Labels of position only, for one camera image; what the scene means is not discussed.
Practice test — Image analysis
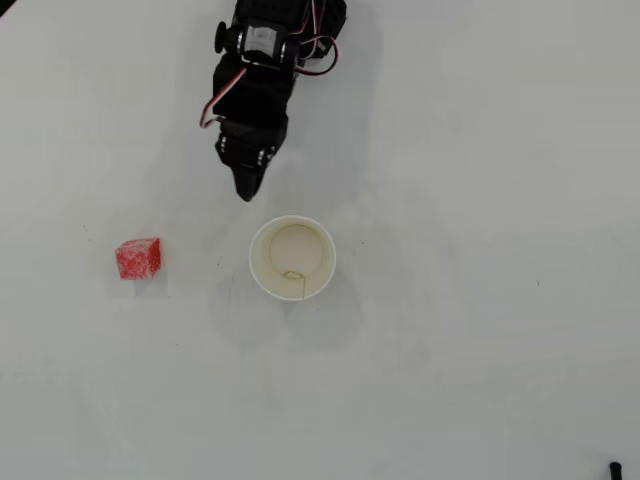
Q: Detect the tan paper cup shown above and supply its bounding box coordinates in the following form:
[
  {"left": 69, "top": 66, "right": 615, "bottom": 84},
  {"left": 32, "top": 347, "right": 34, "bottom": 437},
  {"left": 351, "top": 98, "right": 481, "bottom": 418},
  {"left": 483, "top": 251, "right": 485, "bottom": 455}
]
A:
[{"left": 248, "top": 214, "right": 337, "bottom": 302}]

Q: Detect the red looped wrist cable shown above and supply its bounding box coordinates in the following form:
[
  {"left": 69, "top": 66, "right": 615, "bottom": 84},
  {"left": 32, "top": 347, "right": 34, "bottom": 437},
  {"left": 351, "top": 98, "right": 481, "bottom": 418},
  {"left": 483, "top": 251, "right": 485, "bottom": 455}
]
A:
[{"left": 298, "top": 36, "right": 340, "bottom": 76}]

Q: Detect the red cube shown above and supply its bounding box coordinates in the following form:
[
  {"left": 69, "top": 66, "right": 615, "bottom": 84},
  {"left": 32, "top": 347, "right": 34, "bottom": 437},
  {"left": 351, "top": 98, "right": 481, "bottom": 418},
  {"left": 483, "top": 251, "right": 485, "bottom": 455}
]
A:
[{"left": 114, "top": 236, "right": 163, "bottom": 281}]

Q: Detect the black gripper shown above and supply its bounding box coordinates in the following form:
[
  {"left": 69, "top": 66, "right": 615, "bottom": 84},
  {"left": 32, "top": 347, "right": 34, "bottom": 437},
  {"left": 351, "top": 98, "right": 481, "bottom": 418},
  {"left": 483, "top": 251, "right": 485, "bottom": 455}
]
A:
[{"left": 214, "top": 115, "right": 290, "bottom": 203}]

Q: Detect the red white gripper servo cable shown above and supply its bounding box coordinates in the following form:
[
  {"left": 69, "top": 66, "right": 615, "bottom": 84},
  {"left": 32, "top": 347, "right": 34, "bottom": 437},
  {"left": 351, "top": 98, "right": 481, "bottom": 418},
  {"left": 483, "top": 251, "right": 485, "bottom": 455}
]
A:
[{"left": 199, "top": 64, "right": 249, "bottom": 130}]

